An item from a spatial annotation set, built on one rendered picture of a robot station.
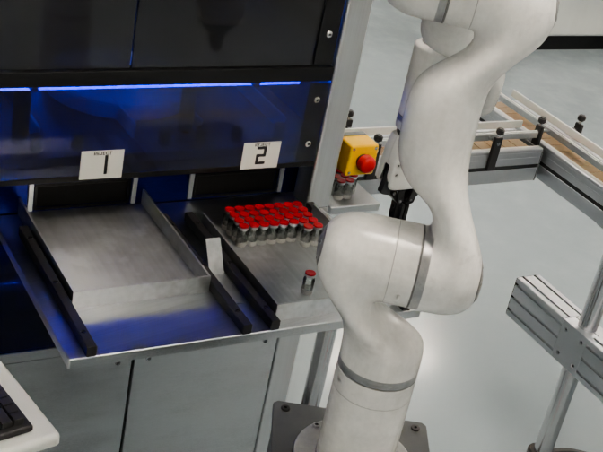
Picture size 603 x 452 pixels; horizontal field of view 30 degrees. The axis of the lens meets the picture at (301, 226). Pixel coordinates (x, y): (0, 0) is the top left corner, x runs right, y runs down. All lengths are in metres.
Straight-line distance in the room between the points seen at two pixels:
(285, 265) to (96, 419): 0.59
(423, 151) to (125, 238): 0.88
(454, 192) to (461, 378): 2.14
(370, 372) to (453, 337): 2.19
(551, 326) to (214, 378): 0.93
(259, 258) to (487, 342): 1.74
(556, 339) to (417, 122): 1.60
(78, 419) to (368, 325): 1.06
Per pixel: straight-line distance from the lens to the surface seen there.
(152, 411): 2.57
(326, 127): 2.35
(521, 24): 1.45
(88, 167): 2.16
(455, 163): 1.50
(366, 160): 2.41
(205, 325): 1.99
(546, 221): 4.79
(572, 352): 2.97
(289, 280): 2.16
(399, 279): 1.53
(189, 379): 2.56
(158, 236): 2.23
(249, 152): 2.29
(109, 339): 1.92
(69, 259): 2.12
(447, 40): 1.75
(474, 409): 3.50
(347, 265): 1.53
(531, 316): 3.07
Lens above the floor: 1.98
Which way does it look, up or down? 28 degrees down
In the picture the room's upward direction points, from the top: 12 degrees clockwise
